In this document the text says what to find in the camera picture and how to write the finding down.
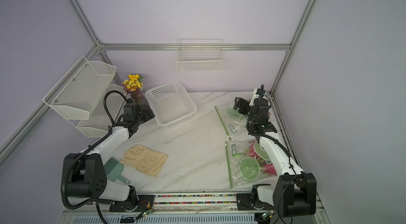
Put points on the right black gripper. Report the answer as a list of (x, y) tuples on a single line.
[(239, 105)]

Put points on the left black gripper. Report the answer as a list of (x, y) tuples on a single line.
[(145, 113)]

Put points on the clear zip-top bag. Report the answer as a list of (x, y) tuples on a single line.
[(233, 123), (243, 171)]

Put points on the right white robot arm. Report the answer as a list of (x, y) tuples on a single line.
[(295, 192)]

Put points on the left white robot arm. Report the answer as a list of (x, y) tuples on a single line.
[(92, 175)]

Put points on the yellow flowers in vase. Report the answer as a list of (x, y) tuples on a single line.
[(134, 86)]

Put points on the white plastic basket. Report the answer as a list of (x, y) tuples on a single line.
[(171, 104)]

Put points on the beige work glove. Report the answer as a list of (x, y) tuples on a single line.
[(144, 160)]

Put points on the white mesh two-tier shelf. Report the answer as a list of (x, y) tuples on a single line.
[(78, 96)]

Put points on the green hand brush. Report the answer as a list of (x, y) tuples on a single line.
[(113, 169)]

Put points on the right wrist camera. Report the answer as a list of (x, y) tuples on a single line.
[(257, 93)]

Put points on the white wire wall basket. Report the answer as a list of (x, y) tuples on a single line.
[(199, 55)]

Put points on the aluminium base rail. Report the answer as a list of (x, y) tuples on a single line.
[(201, 208)]

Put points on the aluminium frame struts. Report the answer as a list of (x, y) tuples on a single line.
[(10, 148)]

